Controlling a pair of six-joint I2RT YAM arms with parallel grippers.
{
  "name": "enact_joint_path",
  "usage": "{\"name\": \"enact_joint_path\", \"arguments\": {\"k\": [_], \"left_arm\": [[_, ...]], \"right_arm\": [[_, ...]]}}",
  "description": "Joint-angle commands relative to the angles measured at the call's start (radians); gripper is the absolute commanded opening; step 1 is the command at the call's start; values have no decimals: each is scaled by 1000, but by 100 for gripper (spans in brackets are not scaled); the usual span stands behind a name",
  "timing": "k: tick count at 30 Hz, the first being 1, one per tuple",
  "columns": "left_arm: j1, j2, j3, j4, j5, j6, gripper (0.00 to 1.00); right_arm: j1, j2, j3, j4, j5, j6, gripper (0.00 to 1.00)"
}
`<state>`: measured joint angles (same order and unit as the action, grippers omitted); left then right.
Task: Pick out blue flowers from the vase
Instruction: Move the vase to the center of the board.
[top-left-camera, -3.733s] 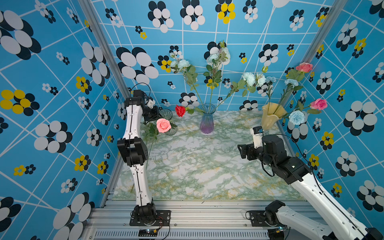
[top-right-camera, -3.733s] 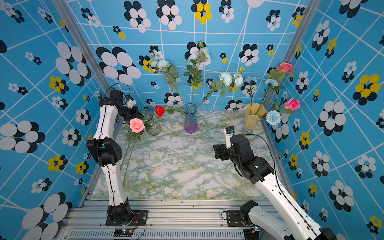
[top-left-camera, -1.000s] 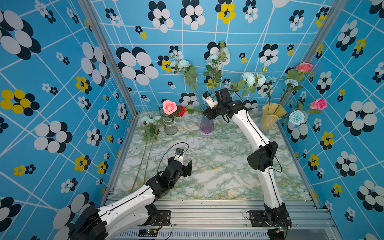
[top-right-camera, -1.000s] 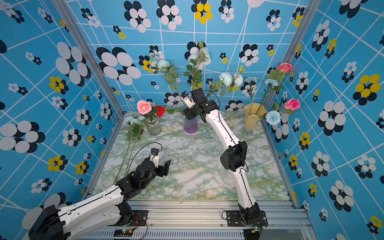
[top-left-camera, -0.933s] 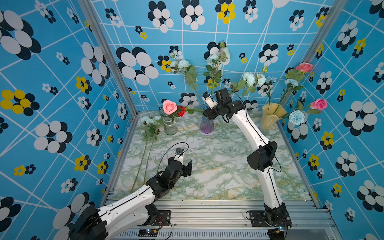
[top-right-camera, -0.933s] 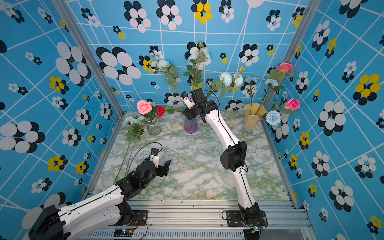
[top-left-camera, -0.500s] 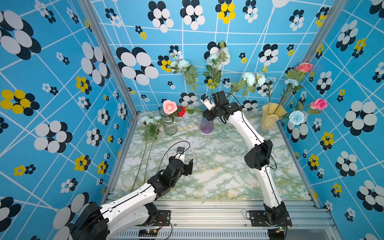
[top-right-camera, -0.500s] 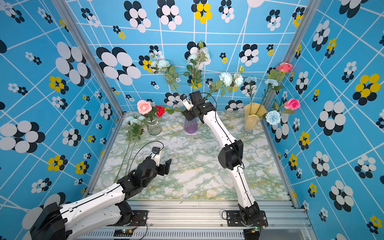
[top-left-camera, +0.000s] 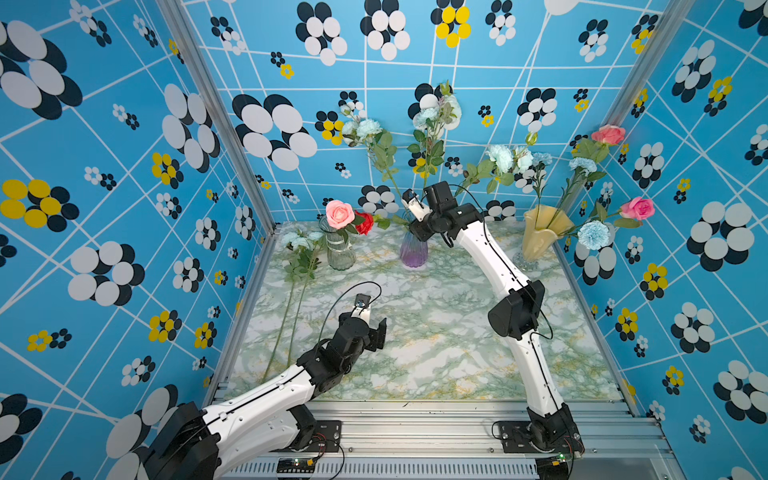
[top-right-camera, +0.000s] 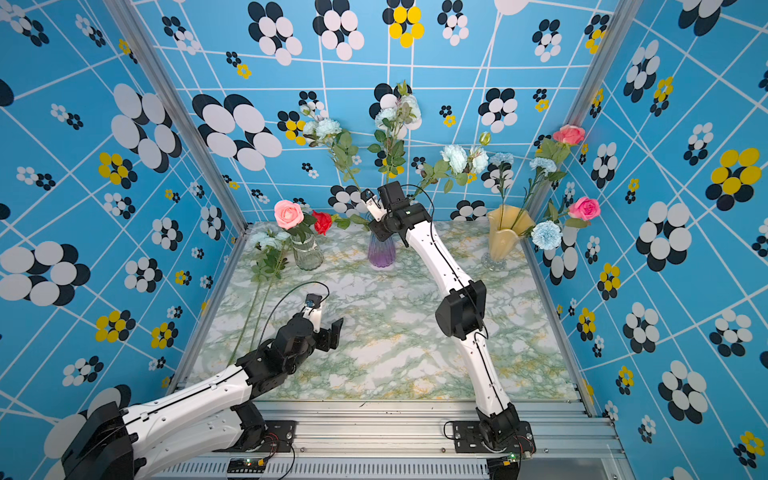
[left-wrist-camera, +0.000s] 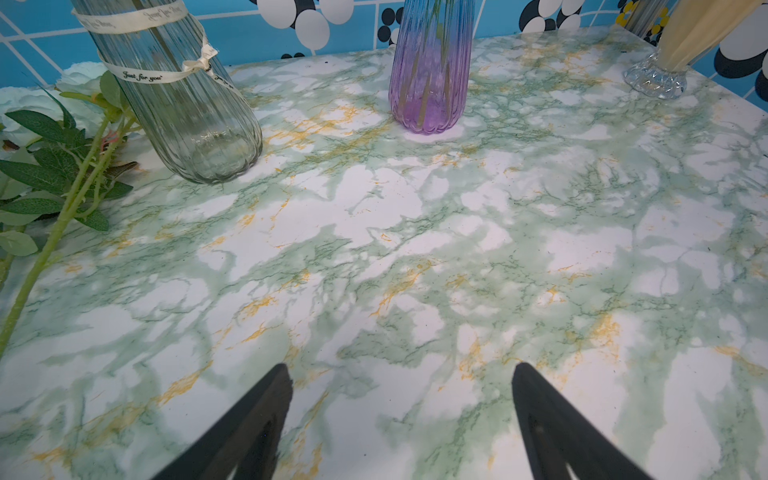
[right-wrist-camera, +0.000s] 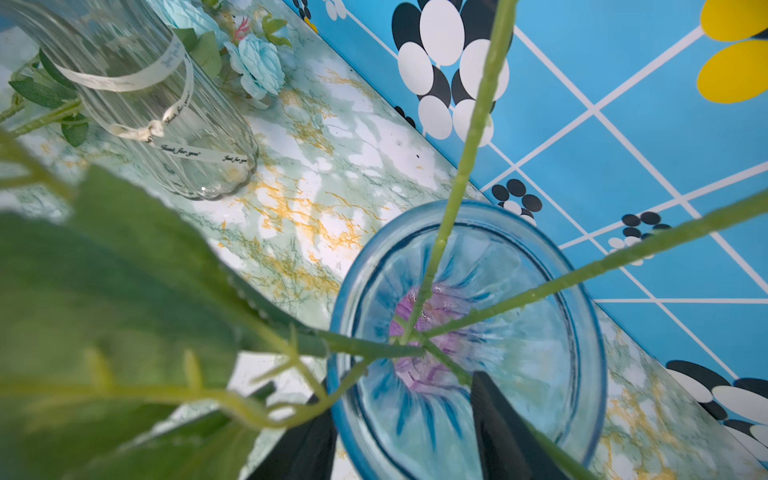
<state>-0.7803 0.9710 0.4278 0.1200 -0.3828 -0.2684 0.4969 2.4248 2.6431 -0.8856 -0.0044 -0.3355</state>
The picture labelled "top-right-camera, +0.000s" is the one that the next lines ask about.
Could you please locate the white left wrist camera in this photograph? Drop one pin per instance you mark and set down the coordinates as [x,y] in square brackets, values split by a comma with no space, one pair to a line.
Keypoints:
[312,310]

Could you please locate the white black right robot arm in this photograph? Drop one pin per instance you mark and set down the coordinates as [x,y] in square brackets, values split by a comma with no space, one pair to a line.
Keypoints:
[460,315]

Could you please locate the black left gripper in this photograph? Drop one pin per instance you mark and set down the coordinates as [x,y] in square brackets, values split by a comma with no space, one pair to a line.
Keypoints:
[330,341]

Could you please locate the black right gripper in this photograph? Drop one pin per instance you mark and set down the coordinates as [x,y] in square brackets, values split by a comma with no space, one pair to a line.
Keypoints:
[378,231]

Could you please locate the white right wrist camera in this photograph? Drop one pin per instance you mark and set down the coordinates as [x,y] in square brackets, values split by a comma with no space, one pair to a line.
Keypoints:
[372,204]

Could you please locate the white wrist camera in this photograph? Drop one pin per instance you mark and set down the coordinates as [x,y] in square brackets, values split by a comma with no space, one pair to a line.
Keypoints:
[312,310]
[372,204]

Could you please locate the white blue flower bunch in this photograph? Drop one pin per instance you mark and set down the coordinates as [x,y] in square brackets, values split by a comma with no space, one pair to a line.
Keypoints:
[398,111]

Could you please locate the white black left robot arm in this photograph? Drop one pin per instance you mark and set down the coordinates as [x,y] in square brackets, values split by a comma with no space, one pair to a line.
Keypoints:
[118,441]

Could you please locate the clear ribbed glass vase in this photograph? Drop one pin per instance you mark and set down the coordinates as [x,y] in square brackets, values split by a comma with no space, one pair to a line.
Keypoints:
[307,254]

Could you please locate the pink and blue flower bunch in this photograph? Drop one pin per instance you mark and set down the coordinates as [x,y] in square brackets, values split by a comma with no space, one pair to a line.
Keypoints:
[577,213]

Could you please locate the purple blue glass vase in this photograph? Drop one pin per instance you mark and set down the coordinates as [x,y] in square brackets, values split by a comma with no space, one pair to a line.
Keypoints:
[381,254]

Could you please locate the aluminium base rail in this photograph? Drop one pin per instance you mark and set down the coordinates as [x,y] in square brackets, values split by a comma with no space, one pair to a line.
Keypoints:
[412,440]

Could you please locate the pink rose stem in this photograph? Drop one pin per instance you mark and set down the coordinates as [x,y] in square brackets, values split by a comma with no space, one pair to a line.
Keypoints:
[291,218]

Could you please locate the yellow fluted glass vase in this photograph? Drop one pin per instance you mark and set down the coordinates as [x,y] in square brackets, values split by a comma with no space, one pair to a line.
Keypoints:
[507,226]

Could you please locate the small green circuit board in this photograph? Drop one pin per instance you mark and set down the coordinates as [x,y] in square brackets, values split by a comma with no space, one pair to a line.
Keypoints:
[246,466]

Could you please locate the red rose stem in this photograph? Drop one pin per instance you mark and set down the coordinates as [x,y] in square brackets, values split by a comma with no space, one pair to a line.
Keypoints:
[325,221]

